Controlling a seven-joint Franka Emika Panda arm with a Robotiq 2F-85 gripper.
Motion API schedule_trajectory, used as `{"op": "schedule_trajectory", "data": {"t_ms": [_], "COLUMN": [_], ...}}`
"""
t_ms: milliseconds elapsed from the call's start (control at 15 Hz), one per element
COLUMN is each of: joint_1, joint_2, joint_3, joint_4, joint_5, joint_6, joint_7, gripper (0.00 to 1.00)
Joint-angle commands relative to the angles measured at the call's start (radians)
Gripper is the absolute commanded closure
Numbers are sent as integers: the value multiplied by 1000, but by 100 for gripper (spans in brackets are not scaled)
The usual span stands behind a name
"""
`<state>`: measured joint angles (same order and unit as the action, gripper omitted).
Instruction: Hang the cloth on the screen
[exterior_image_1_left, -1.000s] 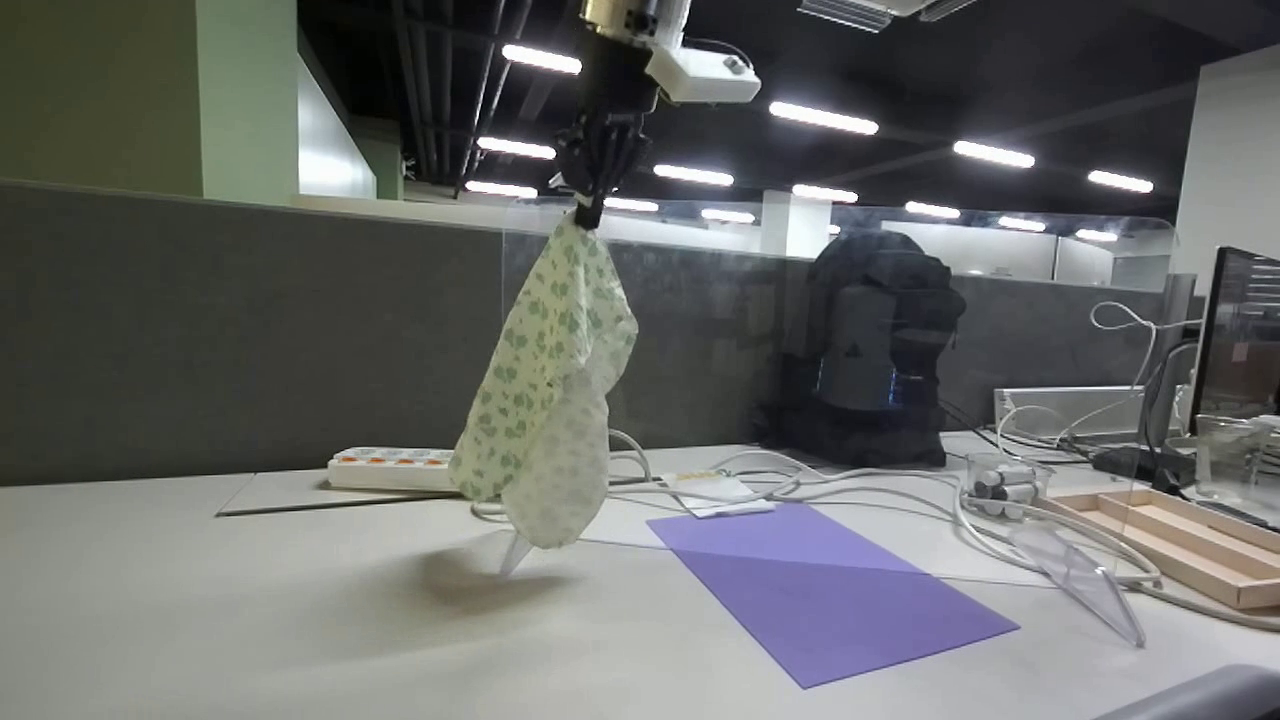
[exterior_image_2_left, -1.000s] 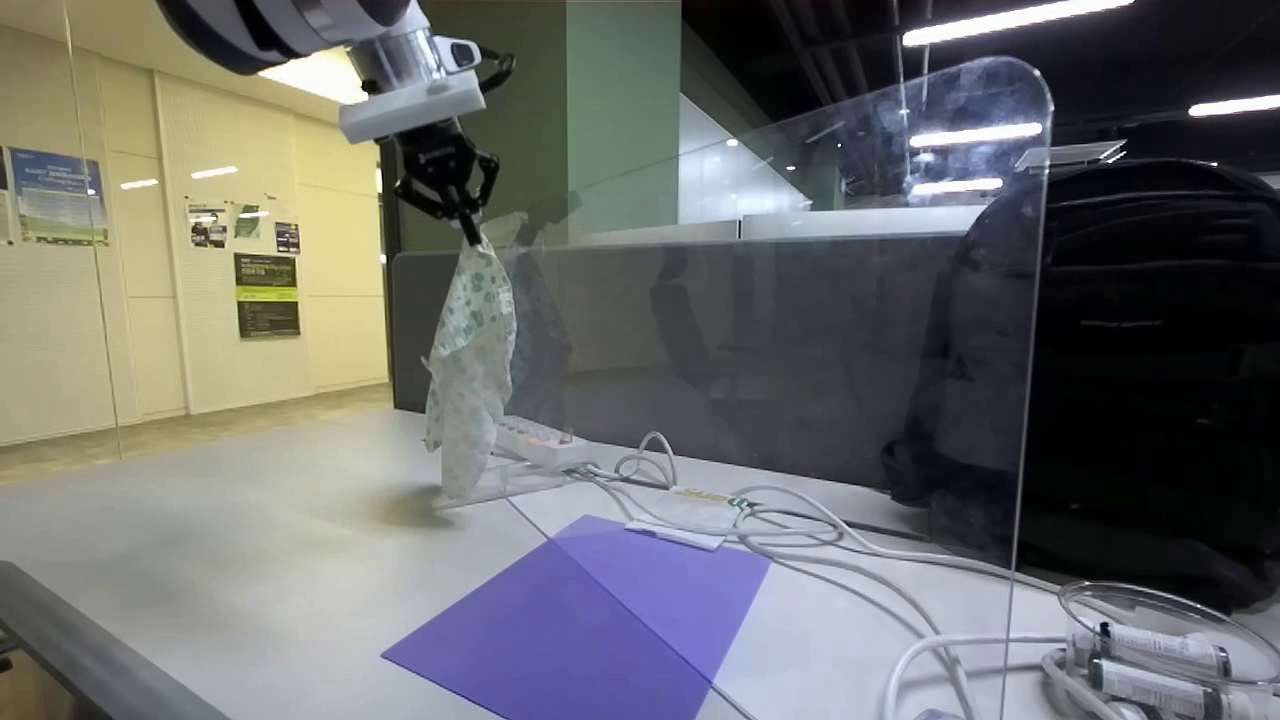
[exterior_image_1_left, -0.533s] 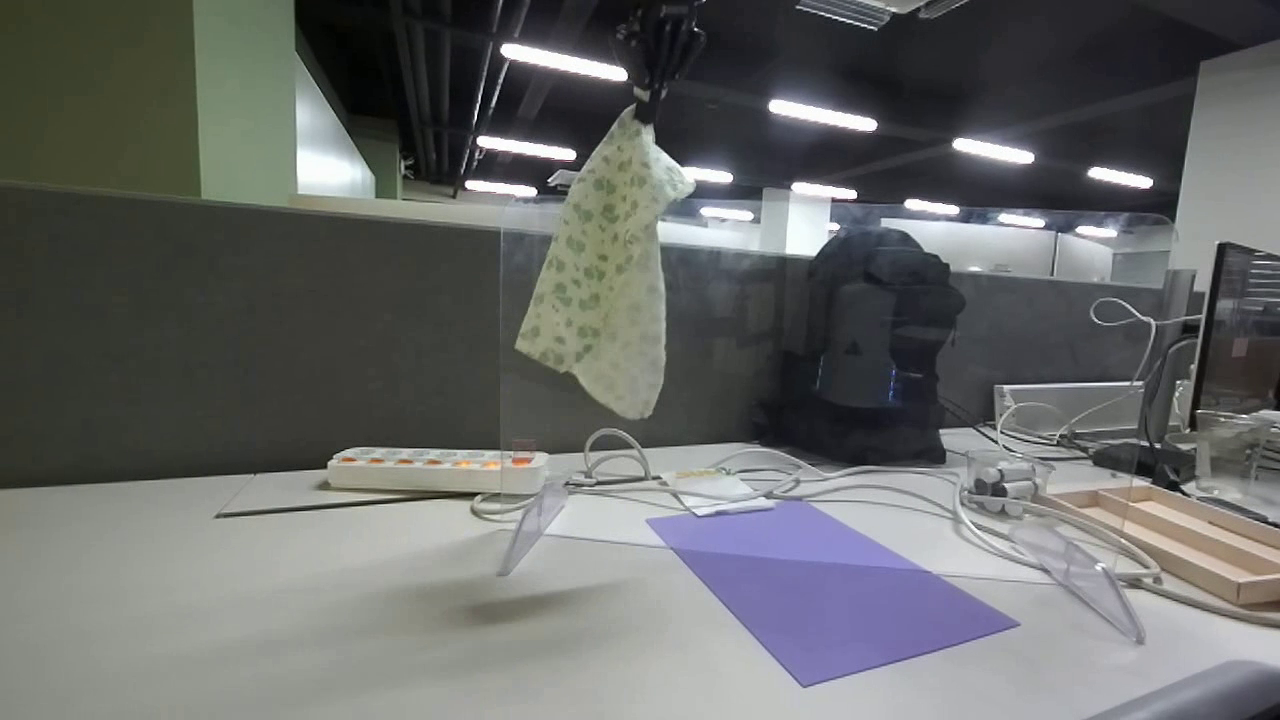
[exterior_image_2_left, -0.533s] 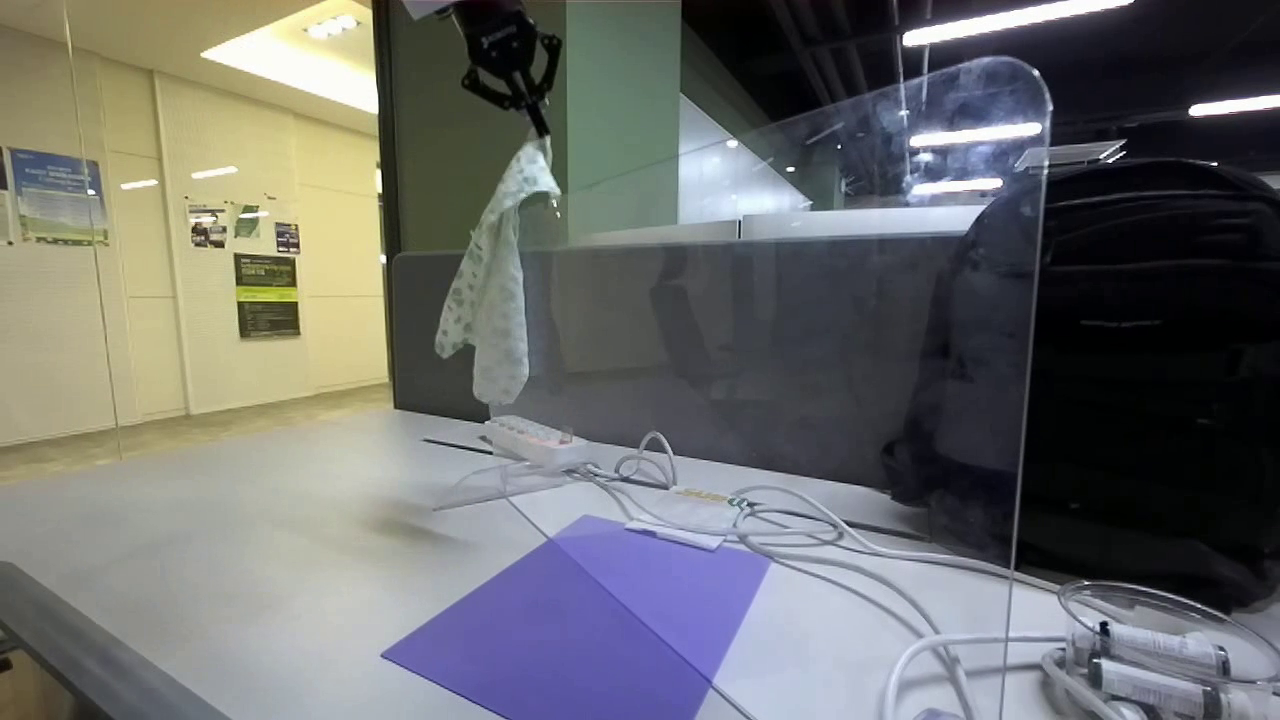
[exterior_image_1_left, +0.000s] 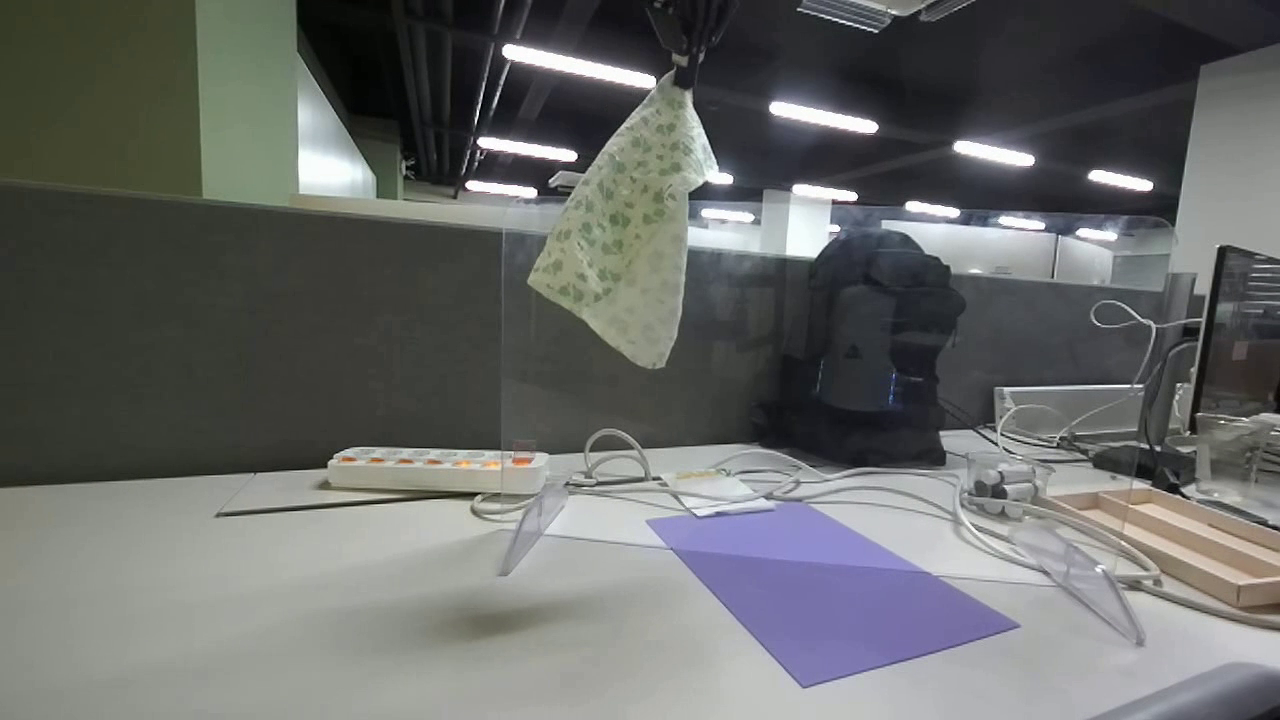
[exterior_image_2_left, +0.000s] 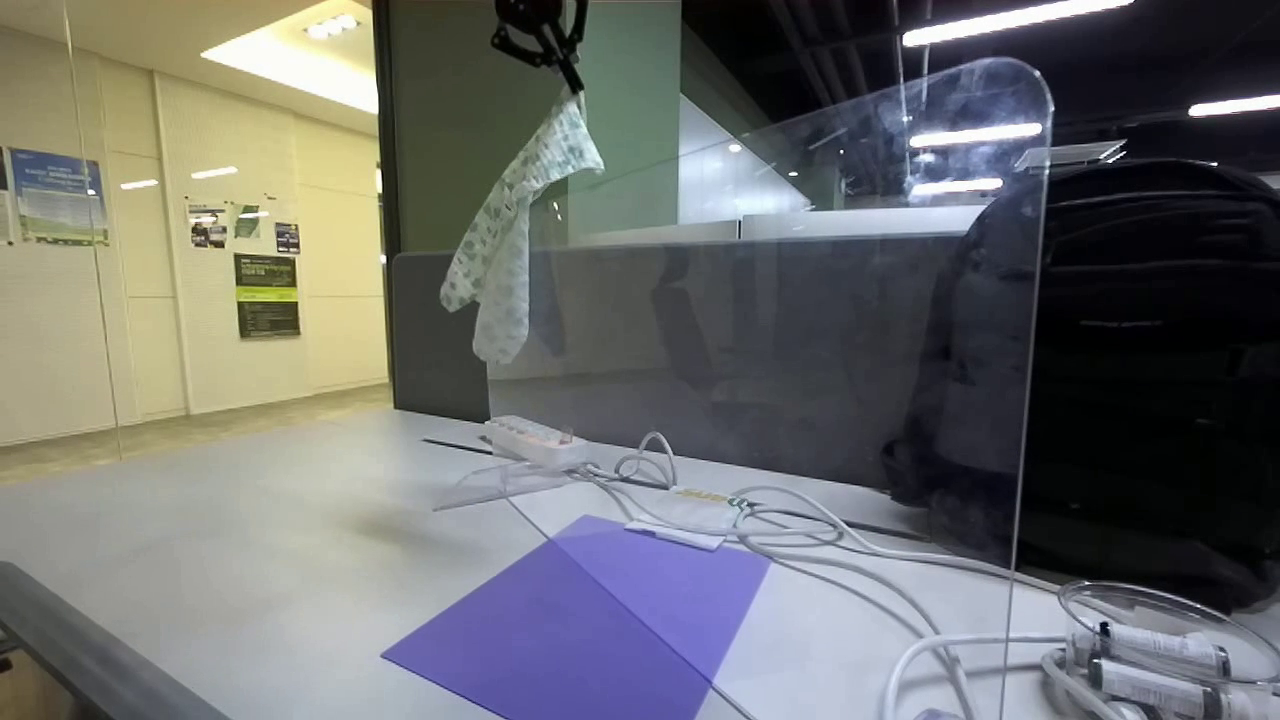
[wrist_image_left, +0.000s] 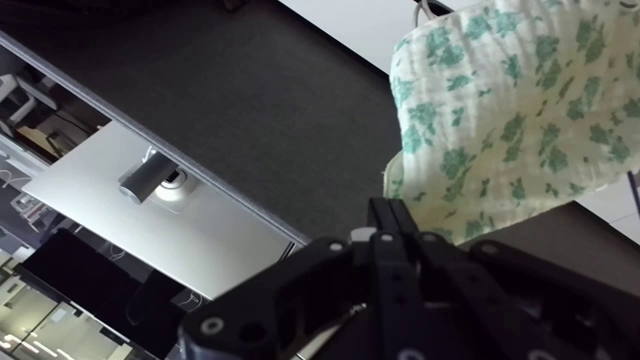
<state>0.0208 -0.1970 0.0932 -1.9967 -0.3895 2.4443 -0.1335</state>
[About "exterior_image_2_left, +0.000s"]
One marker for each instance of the small dark wall notice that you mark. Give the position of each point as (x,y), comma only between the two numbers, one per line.
(285,237)

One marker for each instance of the long fluorescent ceiling light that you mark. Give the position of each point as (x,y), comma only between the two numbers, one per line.
(1014,18)

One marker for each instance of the black backpack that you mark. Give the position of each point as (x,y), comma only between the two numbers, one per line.
(1162,362)

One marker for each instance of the bright recessed ceiling panel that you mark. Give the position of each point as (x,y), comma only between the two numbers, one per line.
(302,55)

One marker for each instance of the green floral patterned cloth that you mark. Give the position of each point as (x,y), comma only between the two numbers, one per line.
(515,225)

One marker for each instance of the small photo wall notice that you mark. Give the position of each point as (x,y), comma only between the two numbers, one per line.
(206,225)

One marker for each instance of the transparent acrylic screen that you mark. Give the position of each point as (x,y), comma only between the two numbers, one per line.
(825,334)

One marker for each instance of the white grey plug connector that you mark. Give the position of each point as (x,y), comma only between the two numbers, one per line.
(1162,647)
(1174,692)

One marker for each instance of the purple cloth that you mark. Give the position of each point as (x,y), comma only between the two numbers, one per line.
(601,625)

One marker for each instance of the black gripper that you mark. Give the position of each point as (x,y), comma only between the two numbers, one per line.
(542,12)

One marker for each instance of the short fluorescent ceiling light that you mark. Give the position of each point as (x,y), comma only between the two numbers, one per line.
(1235,107)

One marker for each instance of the small green wall notice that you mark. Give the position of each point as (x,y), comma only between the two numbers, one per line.
(250,223)

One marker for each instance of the dark green wall poster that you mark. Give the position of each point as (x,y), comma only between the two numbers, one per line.
(265,298)

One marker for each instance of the white power strip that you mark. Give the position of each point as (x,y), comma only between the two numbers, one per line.
(535,438)

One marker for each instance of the blue wall poster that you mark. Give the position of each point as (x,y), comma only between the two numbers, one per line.
(59,196)

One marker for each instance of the grey partition wall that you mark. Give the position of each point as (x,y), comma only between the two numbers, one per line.
(803,344)

